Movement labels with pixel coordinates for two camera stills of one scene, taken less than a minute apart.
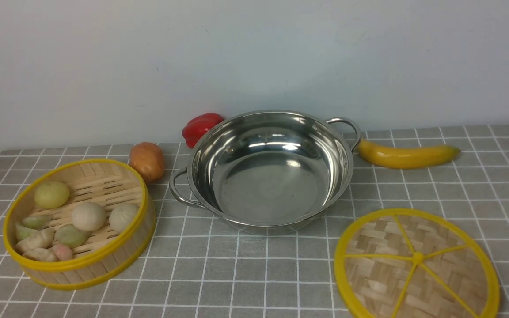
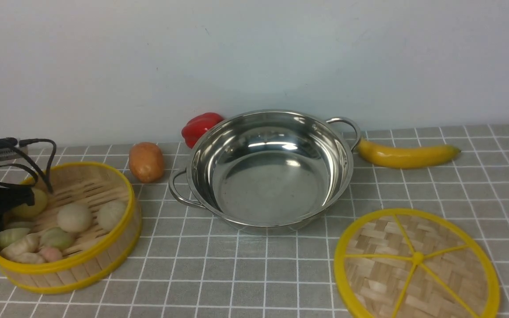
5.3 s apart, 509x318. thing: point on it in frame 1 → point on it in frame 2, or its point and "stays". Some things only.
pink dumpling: x=63 y=252 → x=51 y=254
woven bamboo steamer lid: x=411 y=263 stays
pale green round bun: x=121 y=217 → x=110 y=214
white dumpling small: x=41 y=254 → x=28 y=258
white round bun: x=88 y=216 → x=74 y=217
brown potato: x=147 y=158 stays
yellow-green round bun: x=51 y=194 → x=24 y=210
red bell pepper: x=193 y=130 stays
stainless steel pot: x=270 y=172 stays
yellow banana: x=403 y=156 stays
